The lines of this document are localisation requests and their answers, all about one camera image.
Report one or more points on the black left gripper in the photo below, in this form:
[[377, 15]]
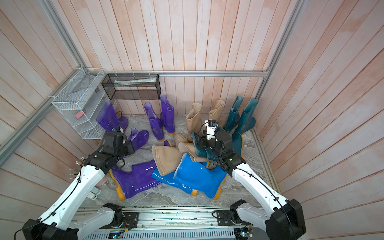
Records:
[[131, 150]]

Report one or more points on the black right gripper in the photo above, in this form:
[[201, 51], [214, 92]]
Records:
[[204, 141]]

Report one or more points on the teal rain boot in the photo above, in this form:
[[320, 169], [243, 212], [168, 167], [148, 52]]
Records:
[[203, 147], [234, 116], [238, 144], [247, 121]]

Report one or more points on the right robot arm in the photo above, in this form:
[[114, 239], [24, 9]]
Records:
[[280, 218]]

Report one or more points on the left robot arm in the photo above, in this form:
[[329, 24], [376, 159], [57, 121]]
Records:
[[56, 222]]

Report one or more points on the beige rain boot lying small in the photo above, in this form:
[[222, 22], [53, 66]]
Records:
[[189, 148]]

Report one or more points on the beige rain boot upright right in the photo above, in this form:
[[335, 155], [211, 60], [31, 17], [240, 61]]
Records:
[[216, 113]]

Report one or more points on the beige rain boot upright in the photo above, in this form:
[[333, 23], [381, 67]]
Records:
[[216, 113], [194, 121]]

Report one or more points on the beige rain boot upright left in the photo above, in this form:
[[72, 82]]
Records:
[[194, 121]]

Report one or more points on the blue rain boot front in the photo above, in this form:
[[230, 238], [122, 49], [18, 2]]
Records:
[[199, 177]]

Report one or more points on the blue rain boot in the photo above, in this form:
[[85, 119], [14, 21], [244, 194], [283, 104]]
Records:
[[199, 177], [169, 180]]

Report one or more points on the purple rain boot lying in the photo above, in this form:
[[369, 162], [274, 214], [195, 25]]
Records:
[[139, 178]]

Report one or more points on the beige rain boot lying large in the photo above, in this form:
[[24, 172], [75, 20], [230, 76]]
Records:
[[168, 156]]

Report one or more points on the purple rain boot back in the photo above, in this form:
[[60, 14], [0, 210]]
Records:
[[168, 115]]

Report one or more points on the blue rain boot rear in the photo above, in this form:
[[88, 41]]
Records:
[[169, 180]]

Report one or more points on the pink eraser block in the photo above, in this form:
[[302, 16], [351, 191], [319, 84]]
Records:
[[79, 114]]

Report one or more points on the paper sheet in basket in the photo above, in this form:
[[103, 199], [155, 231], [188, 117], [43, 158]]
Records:
[[146, 82]]

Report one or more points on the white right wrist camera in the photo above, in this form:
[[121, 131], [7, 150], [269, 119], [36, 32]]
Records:
[[211, 128]]

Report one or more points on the white wire wall shelf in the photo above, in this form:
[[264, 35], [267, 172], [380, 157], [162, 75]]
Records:
[[82, 92]]

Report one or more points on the black mesh wall basket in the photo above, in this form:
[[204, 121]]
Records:
[[131, 93]]

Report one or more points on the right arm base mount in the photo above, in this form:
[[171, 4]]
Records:
[[228, 216]]

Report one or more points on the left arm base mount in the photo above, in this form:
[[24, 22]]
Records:
[[129, 220]]

